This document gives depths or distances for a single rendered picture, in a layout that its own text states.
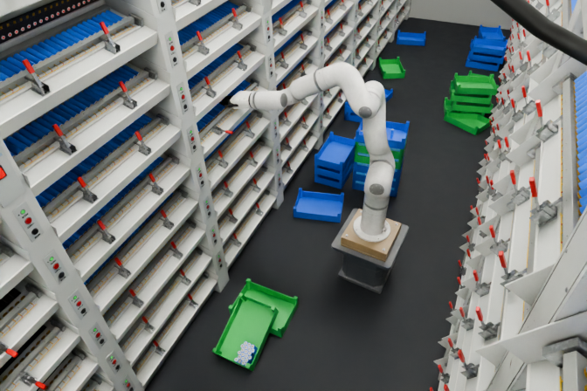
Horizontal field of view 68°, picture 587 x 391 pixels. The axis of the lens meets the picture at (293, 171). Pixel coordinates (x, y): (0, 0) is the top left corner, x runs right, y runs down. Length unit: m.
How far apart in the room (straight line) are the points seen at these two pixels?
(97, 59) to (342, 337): 1.67
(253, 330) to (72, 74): 1.47
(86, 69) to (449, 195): 2.38
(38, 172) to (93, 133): 0.20
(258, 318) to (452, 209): 1.44
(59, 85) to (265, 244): 1.68
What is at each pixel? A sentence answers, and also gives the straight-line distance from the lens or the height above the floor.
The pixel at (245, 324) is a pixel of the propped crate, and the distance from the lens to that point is 2.32.
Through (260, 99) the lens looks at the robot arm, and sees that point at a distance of 1.99.
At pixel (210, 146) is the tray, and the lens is 1.97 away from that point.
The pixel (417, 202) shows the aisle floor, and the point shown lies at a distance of 3.00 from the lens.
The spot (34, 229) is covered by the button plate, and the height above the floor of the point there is 1.17.
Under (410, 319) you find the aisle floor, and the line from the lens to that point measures 2.43.
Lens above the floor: 2.03
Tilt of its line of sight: 40 degrees down
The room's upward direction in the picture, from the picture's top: 3 degrees counter-clockwise
